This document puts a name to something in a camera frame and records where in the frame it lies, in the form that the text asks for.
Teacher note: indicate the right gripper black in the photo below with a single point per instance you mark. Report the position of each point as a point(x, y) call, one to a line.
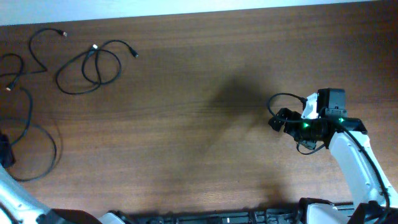
point(291, 129)

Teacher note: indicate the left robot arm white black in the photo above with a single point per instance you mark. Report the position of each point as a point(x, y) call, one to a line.
point(19, 206)

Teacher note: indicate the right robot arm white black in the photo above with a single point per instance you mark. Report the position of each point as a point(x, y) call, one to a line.
point(348, 142)

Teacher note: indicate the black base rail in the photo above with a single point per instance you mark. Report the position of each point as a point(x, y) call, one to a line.
point(233, 216)

